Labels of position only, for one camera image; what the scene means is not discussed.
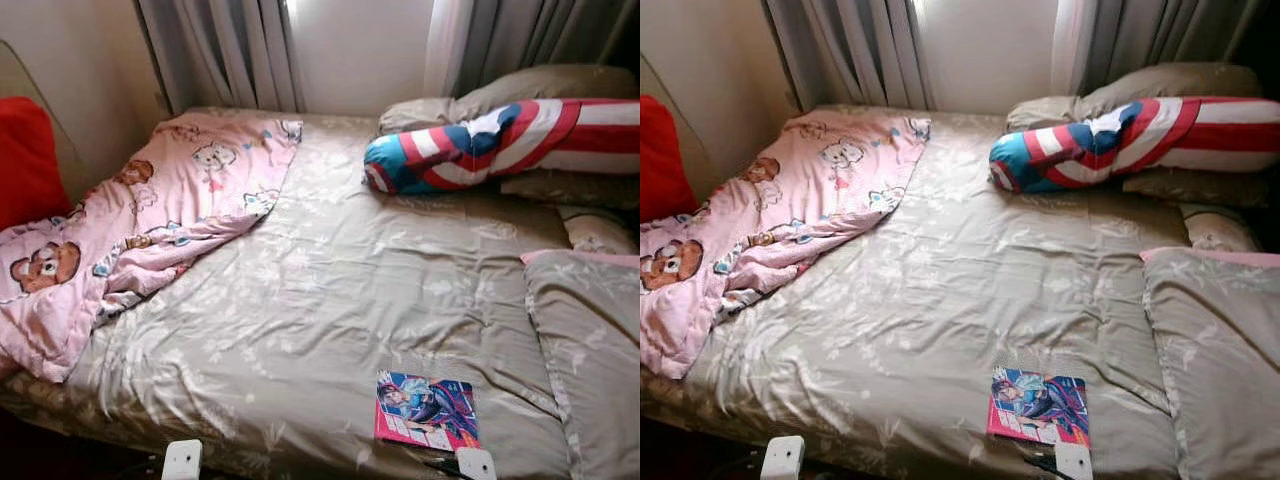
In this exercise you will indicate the red fabric cushion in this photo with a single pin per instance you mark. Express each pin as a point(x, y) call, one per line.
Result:
point(30, 165)
point(662, 160)

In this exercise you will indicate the folded beige quilt pink edge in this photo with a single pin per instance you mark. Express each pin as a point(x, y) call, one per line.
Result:
point(590, 350)
point(1215, 350)

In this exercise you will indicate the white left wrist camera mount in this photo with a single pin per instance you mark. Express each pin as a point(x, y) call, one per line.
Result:
point(782, 460)
point(182, 460)

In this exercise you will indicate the flat beige floral pillow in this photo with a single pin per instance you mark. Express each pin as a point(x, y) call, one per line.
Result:
point(580, 188)
point(1200, 187)

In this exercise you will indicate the pink cartoon bear quilt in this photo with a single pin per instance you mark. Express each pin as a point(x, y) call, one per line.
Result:
point(790, 190)
point(150, 200)

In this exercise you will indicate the grey beige pillow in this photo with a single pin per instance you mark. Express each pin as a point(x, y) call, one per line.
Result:
point(1170, 82)
point(540, 85)

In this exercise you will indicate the white sheer curtain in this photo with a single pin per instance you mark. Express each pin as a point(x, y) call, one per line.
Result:
point(1075, 45)
point(448, 45)

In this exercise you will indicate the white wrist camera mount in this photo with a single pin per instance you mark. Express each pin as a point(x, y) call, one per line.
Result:
point(477, 465)
point(182, 460)
point(782, 460)
point(1073, 463)

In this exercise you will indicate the grey curtain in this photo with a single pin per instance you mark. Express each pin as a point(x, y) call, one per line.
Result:
point(1170, 35)
point(850, 50)
point(550, 35)
point(220, 50)

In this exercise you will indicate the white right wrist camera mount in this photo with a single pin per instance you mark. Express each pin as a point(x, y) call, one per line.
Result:
point(477, 465)
point(1073, 463)

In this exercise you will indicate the bed with beige floral sheet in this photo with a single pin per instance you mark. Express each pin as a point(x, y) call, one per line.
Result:
point(950, 300)
point(330, 300)

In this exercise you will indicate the colourful comic book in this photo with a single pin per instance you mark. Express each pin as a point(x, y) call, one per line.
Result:
point(425, 410)
point(1035, 405)

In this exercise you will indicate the small beige floral pillow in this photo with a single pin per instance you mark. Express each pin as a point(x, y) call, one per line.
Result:
point(600, 232)
point(1220, 230)

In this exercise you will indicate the red white blue striped bolster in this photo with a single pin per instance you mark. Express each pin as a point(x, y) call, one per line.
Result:
point(480, 145)
point(1110, 145)

